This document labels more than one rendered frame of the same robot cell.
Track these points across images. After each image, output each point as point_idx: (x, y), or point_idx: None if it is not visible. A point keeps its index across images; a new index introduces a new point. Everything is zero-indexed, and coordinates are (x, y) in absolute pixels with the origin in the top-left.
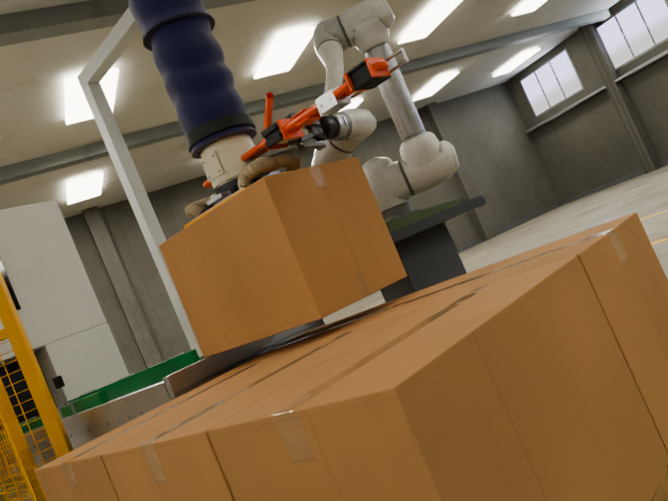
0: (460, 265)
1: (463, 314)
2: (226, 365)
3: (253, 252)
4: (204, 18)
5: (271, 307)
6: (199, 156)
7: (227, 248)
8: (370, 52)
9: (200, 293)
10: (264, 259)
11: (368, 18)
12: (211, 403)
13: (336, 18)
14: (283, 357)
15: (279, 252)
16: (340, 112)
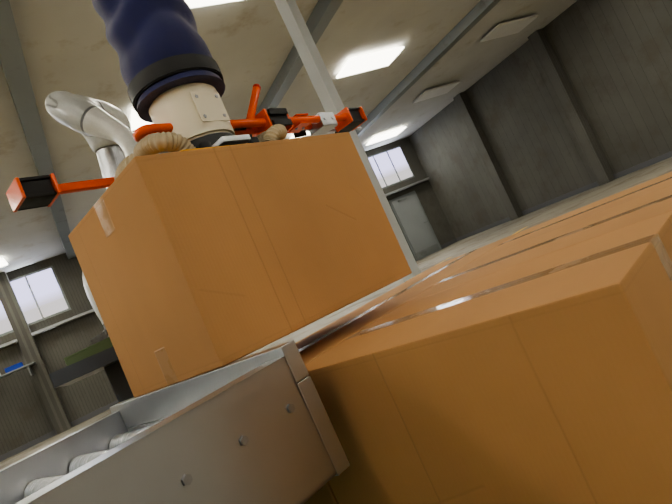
0: None
1: (589, 206)
2: None
3: (336, 199)
4: None
5: (359, 263)
6: (162, 89)
7: (297, 187)
8: (117, 147)
9: (235, 245)
10: (350, 209)
11: (122, 118)
12: (577, 234)
13: (93, 98)
14: (426, 296)
15: (368, 204)
16: None
